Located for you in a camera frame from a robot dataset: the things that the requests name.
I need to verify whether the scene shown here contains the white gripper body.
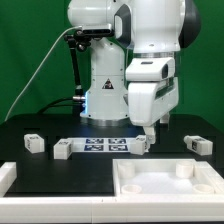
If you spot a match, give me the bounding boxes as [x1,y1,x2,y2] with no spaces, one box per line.
[128,77,179,127]

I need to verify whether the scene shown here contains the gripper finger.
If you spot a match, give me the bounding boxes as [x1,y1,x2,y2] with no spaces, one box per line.
[160,113,170,124]
[144,126,156,144]

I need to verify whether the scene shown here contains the white square table top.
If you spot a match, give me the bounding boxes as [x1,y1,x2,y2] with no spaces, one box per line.
[113,159,224,196]

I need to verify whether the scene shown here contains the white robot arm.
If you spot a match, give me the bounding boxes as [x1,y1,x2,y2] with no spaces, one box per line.
[68,0,201,144]

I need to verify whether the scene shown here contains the sheet of fiducial tags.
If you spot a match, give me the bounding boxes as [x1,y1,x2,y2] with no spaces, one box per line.
[70,138,134,153]

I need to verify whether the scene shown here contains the white U-shaped obstacle fence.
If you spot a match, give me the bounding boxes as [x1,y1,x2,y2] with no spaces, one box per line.
[0,162,224,223]

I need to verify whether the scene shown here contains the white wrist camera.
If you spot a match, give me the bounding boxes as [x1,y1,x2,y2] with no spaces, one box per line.
[126,57,175,82]

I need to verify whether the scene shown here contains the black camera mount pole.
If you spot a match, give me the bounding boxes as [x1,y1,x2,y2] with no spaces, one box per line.
[64,32,90,115]

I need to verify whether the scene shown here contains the grey mounted camera bar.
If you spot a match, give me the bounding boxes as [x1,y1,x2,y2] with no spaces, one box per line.
[82,24,113,37]

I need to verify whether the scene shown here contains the grey camera cable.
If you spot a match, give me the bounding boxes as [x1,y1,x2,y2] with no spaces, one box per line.
[3,25,83,123]

